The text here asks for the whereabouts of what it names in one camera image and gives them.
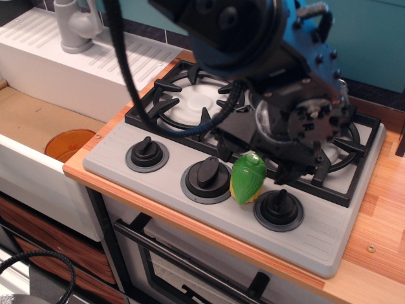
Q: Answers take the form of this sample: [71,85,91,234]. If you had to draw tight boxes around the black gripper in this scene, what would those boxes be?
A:
[215,75,352,185]

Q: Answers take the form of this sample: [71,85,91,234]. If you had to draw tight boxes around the green toy corncob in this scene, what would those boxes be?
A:
[230,153,267,205]

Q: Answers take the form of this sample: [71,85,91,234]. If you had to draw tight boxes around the stainless steel pot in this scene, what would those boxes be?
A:
[248,90,320,140]

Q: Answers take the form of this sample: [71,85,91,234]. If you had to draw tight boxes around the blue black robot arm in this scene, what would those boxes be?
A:
[152,1,352,185]

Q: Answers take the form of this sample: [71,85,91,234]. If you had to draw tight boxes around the black middle stove knob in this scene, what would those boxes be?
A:
[180,156,232,205]

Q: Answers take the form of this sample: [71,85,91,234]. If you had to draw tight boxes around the black stove knob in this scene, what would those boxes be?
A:
[125,136,170,174]
[180,156,232,205]
[253,189,304,232]

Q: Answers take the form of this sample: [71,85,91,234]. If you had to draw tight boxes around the black right stove knob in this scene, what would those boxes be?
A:
[253,189,304,232]

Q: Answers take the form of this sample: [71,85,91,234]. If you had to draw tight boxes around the grey toy stove top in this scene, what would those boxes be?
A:
[83,109,386,277]

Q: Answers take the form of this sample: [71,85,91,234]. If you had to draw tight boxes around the black left stove knob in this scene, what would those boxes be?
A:
[125,136,170,174]

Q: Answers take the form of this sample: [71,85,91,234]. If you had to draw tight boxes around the black right burner grate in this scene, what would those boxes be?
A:
[226,104,382,208]

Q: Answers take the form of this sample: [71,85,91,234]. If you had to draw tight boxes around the black burner grate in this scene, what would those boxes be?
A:
[140,60,247,162]
[226,104,382,208]

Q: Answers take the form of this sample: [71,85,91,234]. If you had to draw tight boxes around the black left burner grate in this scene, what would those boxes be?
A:
[140,60,247,162]

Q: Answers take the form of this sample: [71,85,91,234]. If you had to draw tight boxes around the orange plastic drain disc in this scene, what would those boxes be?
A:
[44,129,96,163]

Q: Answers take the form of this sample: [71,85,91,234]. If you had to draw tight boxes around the white toy sink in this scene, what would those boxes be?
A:
[0,7,184,243]

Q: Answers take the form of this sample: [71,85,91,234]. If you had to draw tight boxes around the grey toy faucet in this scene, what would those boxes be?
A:
[54,0,103,54]

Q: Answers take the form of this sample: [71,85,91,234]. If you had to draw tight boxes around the wooden drawer fronts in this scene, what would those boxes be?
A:
[1,193,125,303]

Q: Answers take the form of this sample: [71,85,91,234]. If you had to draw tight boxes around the black oven door handle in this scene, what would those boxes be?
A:
[113,213,270,304]

